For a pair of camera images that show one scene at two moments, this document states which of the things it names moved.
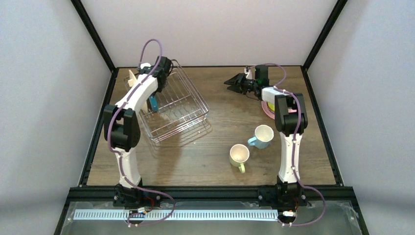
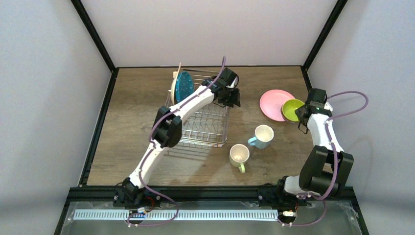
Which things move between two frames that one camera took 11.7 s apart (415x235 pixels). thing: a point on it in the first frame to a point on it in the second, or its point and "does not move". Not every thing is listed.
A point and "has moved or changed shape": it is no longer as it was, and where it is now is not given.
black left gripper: (152, 102) to (229, 97)
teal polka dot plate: (153, 103) to (184, 85)
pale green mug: (239, 153) does not move
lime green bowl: (271, 106) has moved or changed shape
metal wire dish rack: (183, 113) to (209, 127)
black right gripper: (241, 84) to (303, 116)
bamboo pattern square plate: (132, 80) to (173, 95)
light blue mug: (263, 135) does not move
